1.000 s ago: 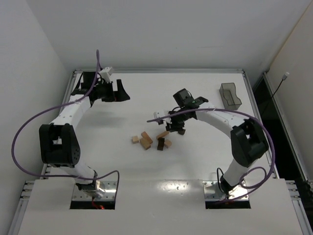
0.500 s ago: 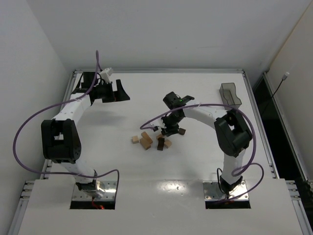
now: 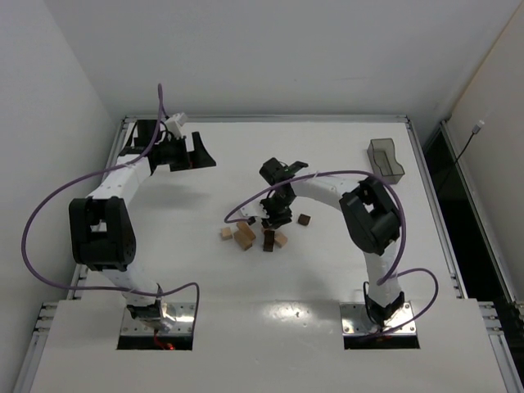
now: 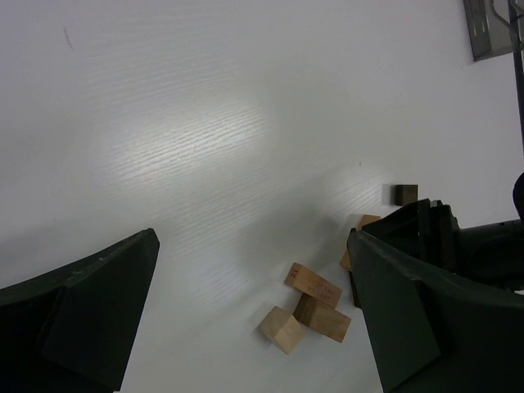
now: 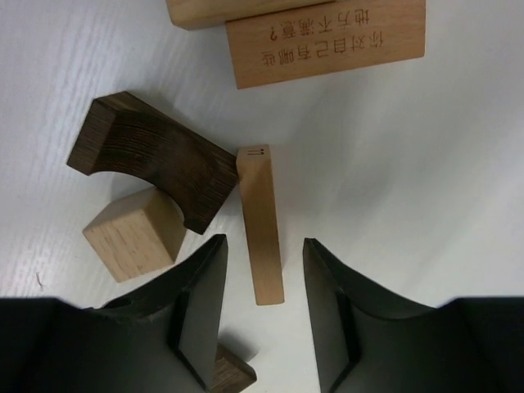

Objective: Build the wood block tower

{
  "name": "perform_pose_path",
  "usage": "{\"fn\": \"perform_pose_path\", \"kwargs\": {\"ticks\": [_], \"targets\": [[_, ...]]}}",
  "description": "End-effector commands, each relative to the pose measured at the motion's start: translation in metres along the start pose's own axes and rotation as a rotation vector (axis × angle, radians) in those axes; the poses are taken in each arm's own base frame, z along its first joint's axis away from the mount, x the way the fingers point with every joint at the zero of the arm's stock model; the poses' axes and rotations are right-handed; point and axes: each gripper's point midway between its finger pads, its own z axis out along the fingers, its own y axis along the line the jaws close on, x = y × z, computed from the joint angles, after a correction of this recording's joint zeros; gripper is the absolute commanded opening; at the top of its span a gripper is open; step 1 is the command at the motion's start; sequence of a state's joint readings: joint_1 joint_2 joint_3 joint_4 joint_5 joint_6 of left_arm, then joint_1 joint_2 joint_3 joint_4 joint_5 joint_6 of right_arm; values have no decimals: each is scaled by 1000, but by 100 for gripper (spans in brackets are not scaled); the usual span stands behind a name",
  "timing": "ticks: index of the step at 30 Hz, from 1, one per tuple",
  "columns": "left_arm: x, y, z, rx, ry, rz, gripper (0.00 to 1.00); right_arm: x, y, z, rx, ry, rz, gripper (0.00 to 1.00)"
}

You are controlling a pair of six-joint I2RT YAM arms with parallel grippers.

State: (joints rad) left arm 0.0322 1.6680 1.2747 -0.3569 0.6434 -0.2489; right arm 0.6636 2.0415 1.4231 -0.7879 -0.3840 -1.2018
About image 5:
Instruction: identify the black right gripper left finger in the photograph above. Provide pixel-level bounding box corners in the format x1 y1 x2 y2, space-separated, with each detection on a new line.
93 234 228 392

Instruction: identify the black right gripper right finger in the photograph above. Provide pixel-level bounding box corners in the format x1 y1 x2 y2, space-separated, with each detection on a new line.
303 238 456 392

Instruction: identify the thin light wood plank block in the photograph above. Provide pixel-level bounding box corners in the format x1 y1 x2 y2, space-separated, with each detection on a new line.
237 145 285 306

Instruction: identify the engraved long light wood block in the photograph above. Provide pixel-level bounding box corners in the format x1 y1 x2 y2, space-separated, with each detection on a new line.
226 0 426 88

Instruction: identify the plain long light wood block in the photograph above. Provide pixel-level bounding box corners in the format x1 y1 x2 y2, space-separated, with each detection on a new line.
165 0 326 30

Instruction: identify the dark wood arch block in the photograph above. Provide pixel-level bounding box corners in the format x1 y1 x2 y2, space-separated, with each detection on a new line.
67 91 238 234

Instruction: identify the dark wood cube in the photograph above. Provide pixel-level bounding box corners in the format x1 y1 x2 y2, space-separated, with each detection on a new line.
210 344 257 393

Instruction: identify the light wood cube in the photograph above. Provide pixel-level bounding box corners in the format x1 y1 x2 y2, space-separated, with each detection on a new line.
83 188 187 282

